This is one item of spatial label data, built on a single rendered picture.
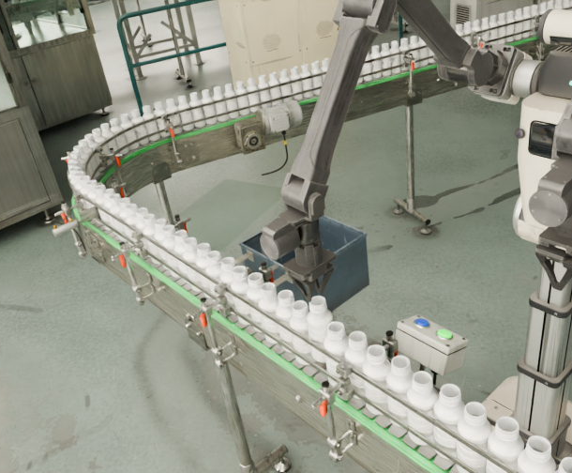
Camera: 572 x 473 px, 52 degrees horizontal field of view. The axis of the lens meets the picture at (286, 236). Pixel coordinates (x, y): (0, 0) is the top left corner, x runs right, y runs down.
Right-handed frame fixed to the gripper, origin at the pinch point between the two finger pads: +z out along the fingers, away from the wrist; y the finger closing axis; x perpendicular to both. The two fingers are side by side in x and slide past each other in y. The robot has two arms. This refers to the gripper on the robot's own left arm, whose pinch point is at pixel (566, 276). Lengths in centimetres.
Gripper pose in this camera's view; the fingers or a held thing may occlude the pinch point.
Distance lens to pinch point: 107.9
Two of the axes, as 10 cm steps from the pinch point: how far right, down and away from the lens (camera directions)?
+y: 7.4, -4.3, 5.2
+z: 1.3, 8.5, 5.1
